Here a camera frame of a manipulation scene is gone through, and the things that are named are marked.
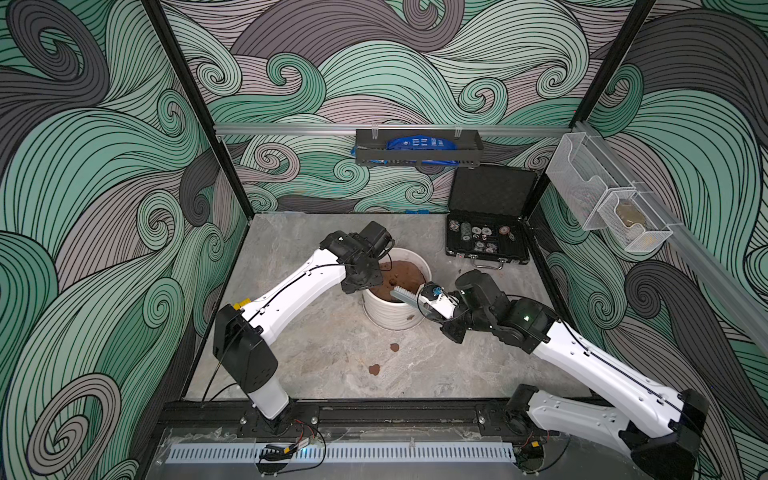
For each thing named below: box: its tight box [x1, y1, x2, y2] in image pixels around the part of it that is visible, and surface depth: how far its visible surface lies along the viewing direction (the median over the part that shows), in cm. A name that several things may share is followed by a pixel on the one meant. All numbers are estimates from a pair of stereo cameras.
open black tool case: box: [445, 165, 539, 270], surface depth 113 cm
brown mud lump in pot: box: [369, 260, 426, 302], surface depth 91 cm
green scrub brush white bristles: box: [390, 286, 418, 308], surface depth 71 cm
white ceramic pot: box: [362, 248, 432, 330], surface depth 85 cm
